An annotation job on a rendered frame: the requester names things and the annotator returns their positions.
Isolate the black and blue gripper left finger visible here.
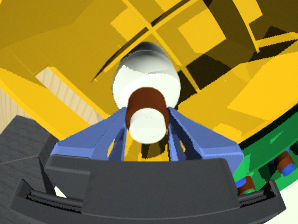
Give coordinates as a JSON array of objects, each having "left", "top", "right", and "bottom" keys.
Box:
[{"left": 50, "top": 107, "right": 127, "bottom": 161}]

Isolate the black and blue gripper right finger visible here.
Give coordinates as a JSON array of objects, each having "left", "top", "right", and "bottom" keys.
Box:
[{"left": 167, "top": 106, "right": 244, "bottom": 175}]

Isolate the green crate with dividers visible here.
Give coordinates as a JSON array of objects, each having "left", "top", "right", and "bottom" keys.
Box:
[{"left": 233, "top": 103, "right": 298, "bottom": 191}]

